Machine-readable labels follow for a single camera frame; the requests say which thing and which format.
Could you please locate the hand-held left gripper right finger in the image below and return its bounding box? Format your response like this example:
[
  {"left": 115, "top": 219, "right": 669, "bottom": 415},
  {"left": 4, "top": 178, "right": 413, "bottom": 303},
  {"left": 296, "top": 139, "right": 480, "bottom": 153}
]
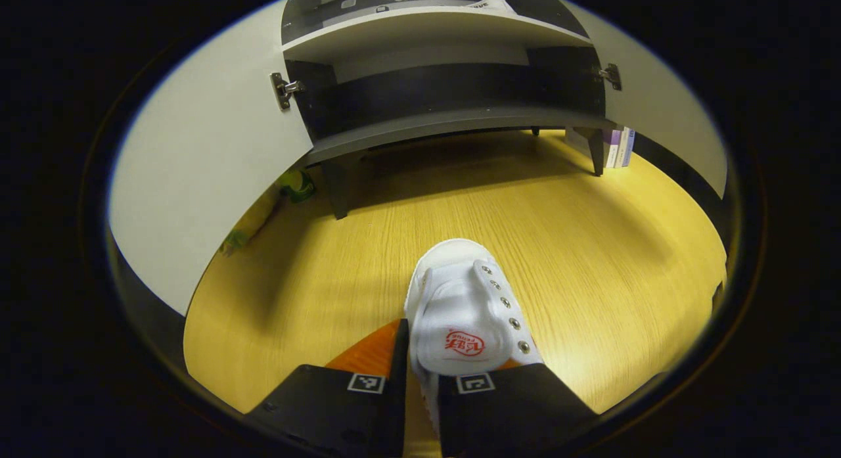
[{"left": 438, "top": 359, "right": 600, "bottom": 458}]

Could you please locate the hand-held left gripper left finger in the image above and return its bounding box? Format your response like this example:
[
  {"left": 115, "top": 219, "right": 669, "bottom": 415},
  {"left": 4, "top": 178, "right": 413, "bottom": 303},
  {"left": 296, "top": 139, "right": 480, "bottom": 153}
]
[{"left": 242, "top": 318, "right": 410, "bottom": 458}]

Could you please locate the white canvas shoe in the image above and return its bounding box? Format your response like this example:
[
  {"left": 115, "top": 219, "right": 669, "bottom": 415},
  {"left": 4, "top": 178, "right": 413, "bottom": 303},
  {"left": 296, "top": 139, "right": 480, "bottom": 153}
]
[
  {"left": 404, "top": 239, "right": 545, "bottom": 439},
  {"left": 463, "top": 0, "right": 520, "bottom": 17}
]

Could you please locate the white shoe cabinet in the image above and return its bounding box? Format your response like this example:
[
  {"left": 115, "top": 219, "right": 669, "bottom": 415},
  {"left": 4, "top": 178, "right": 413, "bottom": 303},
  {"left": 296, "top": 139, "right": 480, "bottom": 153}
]
[{"left": 281, "top": 0, "right": 622, "bottom": 220}]

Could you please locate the cabinet door with camera sticker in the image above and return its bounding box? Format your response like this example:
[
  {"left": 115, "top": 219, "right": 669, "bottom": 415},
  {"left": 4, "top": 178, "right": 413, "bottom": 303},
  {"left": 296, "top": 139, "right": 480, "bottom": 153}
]
[{"left": 108, "top": 0, "right": 315, "bottom": 316}]

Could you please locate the cabinet door with headphone sticker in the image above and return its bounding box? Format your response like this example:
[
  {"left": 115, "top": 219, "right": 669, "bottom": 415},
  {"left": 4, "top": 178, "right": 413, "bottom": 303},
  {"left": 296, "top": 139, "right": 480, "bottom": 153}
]
[{"left": 558, "top": 0, "right": 729, "bottom": 199}]

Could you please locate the yellow plush toy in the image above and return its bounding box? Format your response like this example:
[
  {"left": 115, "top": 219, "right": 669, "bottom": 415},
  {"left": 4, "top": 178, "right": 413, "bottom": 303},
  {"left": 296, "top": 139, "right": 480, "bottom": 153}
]
[{"left": 220, "top": 190, "right": 283, "bottom": 258}]

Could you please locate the green drink bottle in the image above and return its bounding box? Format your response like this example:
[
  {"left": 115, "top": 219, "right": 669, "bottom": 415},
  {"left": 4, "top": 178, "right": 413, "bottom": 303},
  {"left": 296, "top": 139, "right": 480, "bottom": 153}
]
[{"left": 279, "top": 169, "right": 317, "bottom": 204}]

